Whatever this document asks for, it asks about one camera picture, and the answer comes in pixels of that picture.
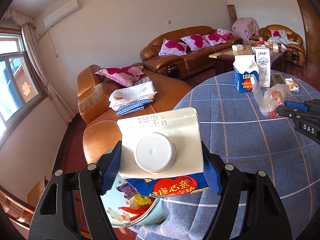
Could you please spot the white air conditioner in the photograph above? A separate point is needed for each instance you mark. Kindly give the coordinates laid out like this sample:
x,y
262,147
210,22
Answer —
x,y
61,13

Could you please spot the white pure milk carton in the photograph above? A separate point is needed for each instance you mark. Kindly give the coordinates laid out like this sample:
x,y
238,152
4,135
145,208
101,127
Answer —
x,y
263,60

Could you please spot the wooden chair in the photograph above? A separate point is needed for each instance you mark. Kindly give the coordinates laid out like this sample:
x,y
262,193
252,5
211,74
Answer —
x,y
18,211

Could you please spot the purple candy wrapper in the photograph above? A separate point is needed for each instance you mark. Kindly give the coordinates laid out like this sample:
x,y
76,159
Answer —
x,y
127,189

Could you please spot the brown leather chaise sofa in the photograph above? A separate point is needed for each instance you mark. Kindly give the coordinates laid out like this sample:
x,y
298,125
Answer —
x,y
94,94

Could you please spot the pink blanket on sofa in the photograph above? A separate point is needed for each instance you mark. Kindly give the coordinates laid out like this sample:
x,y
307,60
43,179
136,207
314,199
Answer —
x,y
224,33

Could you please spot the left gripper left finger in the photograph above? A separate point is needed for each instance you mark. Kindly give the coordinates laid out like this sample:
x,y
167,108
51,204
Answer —
x,y
94,181

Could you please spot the beige curtain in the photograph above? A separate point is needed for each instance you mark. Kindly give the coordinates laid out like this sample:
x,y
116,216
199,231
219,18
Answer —
x,y
28,26

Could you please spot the brown wooden door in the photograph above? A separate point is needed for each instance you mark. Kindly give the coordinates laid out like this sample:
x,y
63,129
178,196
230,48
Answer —
x,y
311,27

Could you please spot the clear red printed plastic bag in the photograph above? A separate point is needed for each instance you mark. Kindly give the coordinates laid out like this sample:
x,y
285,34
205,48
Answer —
x,y
271,99

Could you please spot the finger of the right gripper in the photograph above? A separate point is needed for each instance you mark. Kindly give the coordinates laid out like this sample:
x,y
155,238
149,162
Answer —
x,y
296,105
288,112

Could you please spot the white stained folded cloth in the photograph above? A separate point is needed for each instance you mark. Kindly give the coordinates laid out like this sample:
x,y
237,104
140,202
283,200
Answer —
x,y
132,94

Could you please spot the pink pillow on chaise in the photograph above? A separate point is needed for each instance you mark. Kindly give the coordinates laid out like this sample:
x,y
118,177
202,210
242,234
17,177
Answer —
x,y
125,76

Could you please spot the white tissue box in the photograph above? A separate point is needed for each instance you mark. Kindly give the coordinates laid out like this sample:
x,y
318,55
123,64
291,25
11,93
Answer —
x,y
237,47

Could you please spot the pink cloth covered stand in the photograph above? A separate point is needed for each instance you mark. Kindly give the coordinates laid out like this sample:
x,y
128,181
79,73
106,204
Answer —
x,y
245,28

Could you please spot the blue plaid tablecloth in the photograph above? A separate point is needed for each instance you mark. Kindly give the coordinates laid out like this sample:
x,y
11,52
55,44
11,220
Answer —
x,y
232,126

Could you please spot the orange snack wrapper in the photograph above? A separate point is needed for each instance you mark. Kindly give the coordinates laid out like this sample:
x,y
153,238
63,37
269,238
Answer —
x,y
131,213

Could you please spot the window with wooden frame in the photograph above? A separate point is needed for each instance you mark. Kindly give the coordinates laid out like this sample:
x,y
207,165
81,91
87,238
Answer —
x,y
21,89

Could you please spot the blue look carton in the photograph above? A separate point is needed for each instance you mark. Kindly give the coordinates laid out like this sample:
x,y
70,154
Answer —
x,y
245,67
161,154

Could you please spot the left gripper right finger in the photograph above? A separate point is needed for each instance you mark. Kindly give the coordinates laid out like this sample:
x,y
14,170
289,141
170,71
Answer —
x,y
226,182

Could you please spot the yellow plastic wrapper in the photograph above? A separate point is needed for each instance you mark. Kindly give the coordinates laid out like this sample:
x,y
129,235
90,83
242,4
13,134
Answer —
x,y
138,201

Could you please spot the brown leather armchair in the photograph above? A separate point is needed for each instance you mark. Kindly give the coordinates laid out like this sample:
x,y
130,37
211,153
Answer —
x,y
280,34

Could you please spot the blue plaid folded cloth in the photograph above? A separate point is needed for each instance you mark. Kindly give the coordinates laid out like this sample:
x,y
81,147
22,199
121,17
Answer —
x,y
133,107

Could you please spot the green seaweed packet left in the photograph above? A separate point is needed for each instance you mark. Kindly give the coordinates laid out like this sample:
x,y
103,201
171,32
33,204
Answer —
x,y
277,78

